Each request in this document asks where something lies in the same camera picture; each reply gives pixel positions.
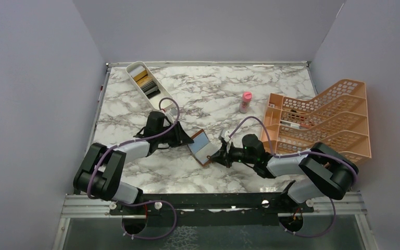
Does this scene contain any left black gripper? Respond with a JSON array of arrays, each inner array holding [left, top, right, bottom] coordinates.
[[156, 120, 194, 147]]

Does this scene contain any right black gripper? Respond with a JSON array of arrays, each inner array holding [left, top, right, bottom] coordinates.
[[209, 141, 256, 168]]

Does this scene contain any brown leather card holder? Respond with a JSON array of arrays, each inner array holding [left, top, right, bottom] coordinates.
[[187, 129, 219, 167]]

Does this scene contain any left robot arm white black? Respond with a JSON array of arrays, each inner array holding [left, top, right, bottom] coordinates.
[[73, 111, 194, 214]]

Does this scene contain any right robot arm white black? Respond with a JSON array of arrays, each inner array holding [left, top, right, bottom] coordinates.
[[208, 134, 359, 212]]

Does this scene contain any stack of credit cards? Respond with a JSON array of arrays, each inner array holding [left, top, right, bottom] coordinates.
[[130, 66, 161, 98]]

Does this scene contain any white oblong plastic tray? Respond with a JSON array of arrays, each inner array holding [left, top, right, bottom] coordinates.
[[126, 61, 175, 111]]

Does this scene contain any pink small bottle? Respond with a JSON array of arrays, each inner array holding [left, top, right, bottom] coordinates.
[[239, 91, 253, 114]]

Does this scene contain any orange plastic file organizer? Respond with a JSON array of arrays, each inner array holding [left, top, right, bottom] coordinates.
[[260, 79, 372, 165]]

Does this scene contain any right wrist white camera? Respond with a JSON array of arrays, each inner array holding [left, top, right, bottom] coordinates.
[[219, 129, 231, 143]]

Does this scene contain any wrist white camera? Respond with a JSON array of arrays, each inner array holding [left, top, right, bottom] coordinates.
[[219, 129, 231, 143], [166, 107, 179, 123]]

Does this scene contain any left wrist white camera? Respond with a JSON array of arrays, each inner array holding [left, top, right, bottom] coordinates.
[[166, 107, 179, 123]]

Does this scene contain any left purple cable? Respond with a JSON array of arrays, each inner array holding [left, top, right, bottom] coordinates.
[[86, 97, 181, 241]]

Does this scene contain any purple cable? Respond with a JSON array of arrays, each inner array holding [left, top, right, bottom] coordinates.
[[86, 97, 181, 241], [227, 116, 359, 182]]

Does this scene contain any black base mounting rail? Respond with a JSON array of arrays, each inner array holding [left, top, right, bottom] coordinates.
[[109, 192, 314, 233]]

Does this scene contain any aluminium table frame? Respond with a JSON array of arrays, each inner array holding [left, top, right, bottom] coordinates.
[[64, 61, 369, 249]]

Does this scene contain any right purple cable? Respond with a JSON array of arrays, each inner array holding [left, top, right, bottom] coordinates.
[[227, 116, 359, 182]]

